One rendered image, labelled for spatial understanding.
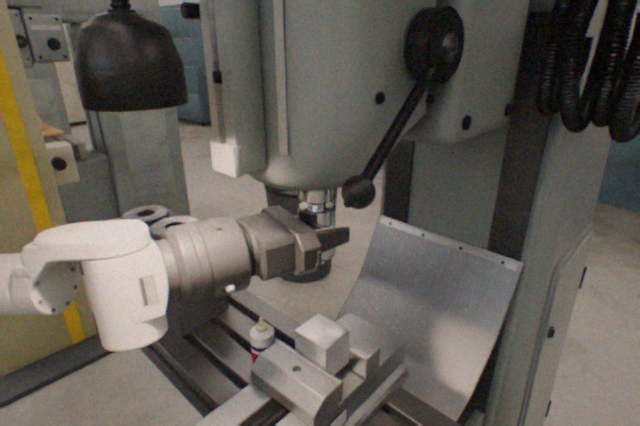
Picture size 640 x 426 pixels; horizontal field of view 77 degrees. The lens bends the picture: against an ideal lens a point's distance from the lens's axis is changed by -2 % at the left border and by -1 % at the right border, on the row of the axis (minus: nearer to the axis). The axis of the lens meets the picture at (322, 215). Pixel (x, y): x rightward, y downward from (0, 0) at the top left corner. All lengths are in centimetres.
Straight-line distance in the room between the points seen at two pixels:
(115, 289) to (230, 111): 20
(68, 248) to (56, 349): 207
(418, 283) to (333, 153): 53
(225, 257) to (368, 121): 20
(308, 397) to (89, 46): 45
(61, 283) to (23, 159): 163
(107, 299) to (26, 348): 202
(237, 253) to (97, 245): 13
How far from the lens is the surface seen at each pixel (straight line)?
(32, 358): 249
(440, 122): 50
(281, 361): 61
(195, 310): 85
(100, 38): 31
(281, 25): 38
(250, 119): 39
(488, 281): 83
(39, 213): 219
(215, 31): 39
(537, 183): 77
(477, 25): 51
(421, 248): 88
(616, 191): 474
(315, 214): 49
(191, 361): 80
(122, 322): 45
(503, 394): 101
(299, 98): 37
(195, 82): 775
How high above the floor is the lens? 146
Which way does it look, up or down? 23 degrees down
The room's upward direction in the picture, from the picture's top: straight up
